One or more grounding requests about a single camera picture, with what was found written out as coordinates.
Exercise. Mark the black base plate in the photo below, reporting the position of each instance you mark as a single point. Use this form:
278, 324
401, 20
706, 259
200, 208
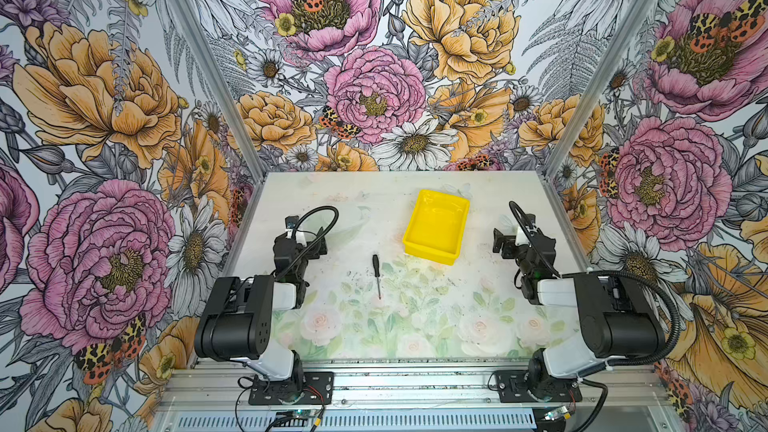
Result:
519, 386
309, 388

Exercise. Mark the white vented cable duct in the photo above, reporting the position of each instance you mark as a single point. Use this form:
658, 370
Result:
515, 419

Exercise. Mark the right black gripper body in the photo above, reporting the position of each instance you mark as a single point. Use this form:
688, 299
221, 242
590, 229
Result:
511, 251

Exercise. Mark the yellow plastic bin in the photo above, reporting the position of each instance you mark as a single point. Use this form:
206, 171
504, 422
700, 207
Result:
436, 227

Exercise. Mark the right aluminium corner post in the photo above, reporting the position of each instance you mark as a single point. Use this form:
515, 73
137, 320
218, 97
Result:
625, 31

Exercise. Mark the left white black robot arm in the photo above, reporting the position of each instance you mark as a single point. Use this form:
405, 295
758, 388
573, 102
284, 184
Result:
236, 323

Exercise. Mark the aluminium front rail frame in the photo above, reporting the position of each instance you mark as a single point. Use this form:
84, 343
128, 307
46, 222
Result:
636, 401

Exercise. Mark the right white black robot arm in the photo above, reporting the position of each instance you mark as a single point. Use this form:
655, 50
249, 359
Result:
616, 324

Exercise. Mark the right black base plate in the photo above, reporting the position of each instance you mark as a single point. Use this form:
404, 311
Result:
519, 386

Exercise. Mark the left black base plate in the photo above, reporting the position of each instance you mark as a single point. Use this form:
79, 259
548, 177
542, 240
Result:
309, 388

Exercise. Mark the left aluminium corner post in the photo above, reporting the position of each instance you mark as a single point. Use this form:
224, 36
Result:
185, 17

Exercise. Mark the aluminium corner post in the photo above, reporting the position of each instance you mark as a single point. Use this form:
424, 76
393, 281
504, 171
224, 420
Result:
625, 31
185, 17

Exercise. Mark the black handled screwdriver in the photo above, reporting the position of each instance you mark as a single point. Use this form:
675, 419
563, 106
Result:
377, 275

